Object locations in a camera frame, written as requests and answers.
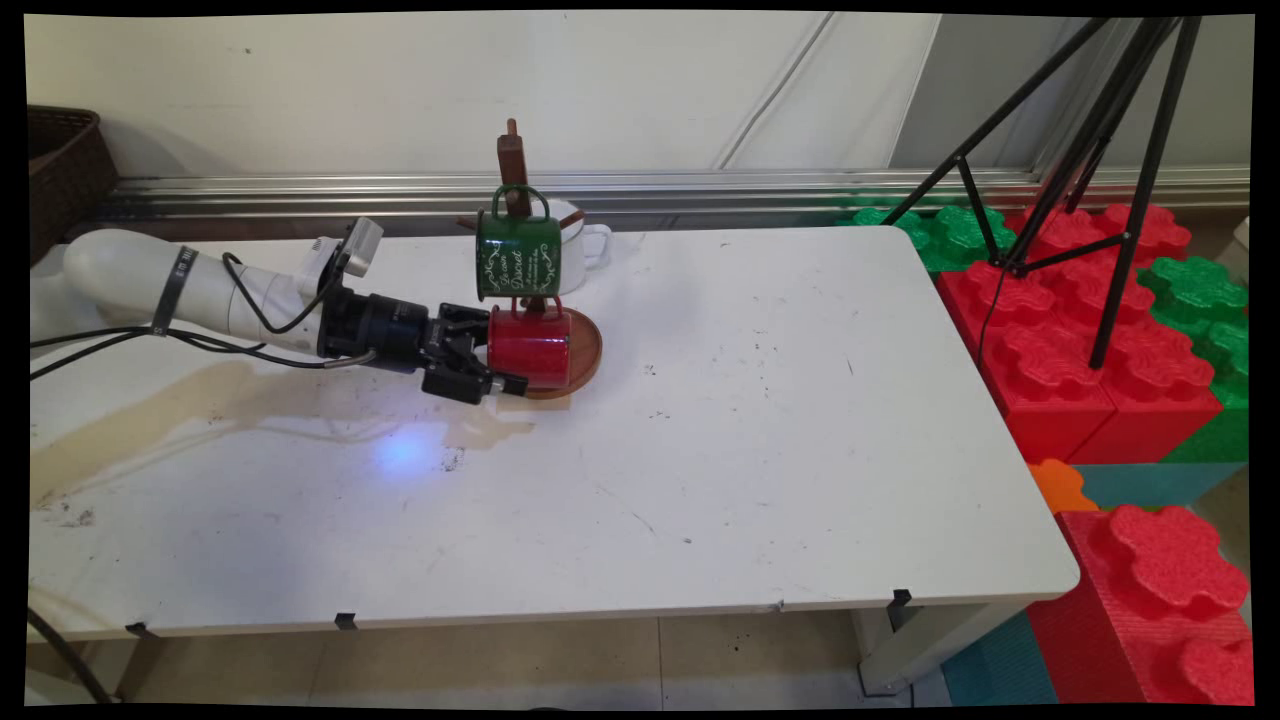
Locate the teal foam mat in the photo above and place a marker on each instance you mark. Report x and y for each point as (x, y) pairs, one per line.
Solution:
(1000, 665)
(1160, 485)

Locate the large red foam block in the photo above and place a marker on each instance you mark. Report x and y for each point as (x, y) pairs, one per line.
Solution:
(1060, 350)

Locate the white table leg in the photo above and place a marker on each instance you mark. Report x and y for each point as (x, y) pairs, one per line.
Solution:
(930, 640)

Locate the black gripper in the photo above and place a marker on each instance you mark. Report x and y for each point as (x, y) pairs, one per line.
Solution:
(385, 328)

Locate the brown wicker basket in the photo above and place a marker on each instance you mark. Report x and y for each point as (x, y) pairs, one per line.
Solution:
(65, 170)

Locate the black table edge clip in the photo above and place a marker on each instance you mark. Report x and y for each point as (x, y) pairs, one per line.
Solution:
(901, 598)
(142, 630)
(346, 621)

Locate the green foam block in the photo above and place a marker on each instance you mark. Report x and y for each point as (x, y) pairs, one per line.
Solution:
(1210, 320)
(950, 235)

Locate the green enamel mug white print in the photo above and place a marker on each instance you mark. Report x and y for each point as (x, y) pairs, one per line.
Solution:
(518, 255)

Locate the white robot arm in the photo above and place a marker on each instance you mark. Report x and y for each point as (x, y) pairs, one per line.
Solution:
(200, 285)

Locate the red enamel mug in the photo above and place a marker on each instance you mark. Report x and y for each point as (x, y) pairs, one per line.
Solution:
(530, 348)

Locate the black tripod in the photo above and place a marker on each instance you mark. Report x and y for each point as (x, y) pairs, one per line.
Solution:
(1120, 150)

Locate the brown wooden mug tree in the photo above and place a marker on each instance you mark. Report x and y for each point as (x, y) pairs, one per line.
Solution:
(588, 350)

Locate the aluminium wall rail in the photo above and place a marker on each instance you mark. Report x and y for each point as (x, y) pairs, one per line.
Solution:
(800, 188)

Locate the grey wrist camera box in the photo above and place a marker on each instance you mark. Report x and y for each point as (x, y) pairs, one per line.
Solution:
(355, 250)

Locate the orange foam piece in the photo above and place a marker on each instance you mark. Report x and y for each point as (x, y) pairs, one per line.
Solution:
(1058, 485)

